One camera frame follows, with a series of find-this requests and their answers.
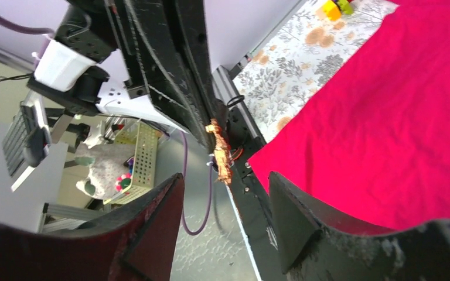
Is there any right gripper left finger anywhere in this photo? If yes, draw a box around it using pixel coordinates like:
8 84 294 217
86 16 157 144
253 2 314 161
0 173 185 280

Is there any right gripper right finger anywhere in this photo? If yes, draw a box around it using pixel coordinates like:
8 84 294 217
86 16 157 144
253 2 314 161
269 172 450 280

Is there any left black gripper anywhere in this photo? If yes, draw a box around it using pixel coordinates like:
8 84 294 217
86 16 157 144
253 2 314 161
66 0 227 153

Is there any orange glitter brooch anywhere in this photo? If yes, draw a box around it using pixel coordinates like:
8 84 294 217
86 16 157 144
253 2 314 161
205 118 233 186

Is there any red t-shirt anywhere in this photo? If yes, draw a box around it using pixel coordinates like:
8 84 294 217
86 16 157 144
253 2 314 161
250 1 450 230

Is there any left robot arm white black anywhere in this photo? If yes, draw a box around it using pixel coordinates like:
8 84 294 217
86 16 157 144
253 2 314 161
28 1 228 152

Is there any yellow perforated storage basket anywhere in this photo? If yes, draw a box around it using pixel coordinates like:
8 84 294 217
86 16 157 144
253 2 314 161
103 121 159 205

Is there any floral patterned table mat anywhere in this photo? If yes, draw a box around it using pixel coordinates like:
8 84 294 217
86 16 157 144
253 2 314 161
233 1 397 142

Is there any red toy block house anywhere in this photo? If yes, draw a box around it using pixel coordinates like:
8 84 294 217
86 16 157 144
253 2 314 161
322 0 354 21

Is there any grey keyboard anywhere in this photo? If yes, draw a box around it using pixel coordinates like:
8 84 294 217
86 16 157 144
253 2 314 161
2 101 51 192

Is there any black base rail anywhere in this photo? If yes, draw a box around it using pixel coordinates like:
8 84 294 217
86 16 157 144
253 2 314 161
213 66 287 280

